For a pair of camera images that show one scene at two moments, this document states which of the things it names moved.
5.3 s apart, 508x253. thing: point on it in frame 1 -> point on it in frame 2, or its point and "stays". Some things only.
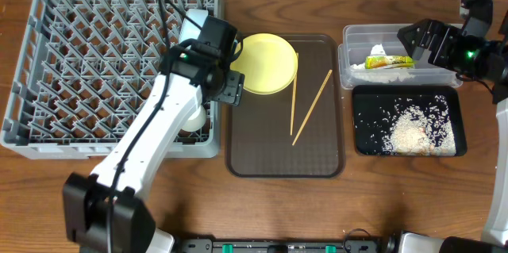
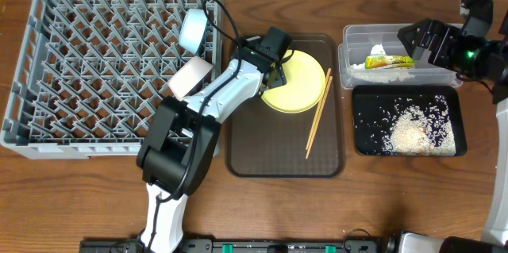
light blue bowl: (188, 30) stays
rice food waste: (419, 125) stays
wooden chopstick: (294, 90) -> (318, 109)
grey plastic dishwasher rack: (88, 57) stays
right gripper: (447, 35) stays
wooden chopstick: (318, 94) -> (319, 117)
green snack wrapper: (374, 62) stays
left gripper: (233, 85) -> (278, 78)
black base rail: (209, 246) stays
